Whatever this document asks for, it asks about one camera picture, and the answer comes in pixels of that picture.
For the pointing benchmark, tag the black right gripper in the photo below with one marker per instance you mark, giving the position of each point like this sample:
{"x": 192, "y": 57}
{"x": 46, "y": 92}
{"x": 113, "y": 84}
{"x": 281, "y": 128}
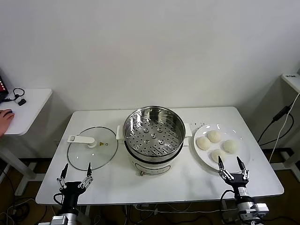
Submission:
{"x": 239, "y": 182}

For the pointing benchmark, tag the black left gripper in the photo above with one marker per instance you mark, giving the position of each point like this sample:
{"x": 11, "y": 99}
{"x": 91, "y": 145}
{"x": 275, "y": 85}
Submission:
{"x": 70, "y": 189}

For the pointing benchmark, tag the white steamed baozi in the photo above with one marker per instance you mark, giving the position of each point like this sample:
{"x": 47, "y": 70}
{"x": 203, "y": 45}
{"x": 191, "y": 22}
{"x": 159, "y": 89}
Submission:
{"x": 215, "y": 154}
{"x": 214, "y": 136}
{"x": 230, "y": 147}
{"x": 203, "y": 143}

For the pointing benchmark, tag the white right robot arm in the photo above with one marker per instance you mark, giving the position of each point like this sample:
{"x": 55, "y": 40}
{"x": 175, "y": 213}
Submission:
{"x": 245, "y": 207}

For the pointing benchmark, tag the stainless steel steamer basket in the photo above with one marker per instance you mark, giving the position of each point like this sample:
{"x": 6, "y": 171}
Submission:
{"x": 153, "y": 131}

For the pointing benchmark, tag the person's bare hand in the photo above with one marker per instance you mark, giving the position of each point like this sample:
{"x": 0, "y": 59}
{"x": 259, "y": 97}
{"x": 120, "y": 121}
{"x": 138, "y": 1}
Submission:
{"x": 5, "y": 119}

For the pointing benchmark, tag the white round plate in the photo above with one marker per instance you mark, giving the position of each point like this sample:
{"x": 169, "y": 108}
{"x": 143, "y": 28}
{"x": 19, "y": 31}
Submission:
{"x": 241, "y": 161}

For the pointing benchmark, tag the white electric cooker base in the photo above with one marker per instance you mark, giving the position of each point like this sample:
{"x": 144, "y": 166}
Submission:
{"x": 152, "y": 165}

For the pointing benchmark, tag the white side table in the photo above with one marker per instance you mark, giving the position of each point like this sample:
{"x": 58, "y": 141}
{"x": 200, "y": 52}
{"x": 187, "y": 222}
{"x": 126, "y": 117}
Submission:
{"x": 30, "y": 110}

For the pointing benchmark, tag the small black device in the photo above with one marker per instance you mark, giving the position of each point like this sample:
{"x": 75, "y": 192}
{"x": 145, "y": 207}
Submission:
{"x": 21, "y": 102}

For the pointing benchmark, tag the red black device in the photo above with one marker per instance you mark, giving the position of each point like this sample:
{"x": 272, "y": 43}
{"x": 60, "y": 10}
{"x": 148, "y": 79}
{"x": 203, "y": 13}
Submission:
{"x": 2, "y": 84}

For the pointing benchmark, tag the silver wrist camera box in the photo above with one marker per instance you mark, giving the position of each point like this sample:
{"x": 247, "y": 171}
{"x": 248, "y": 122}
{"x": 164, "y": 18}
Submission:
{"x": 260, "y": 207}

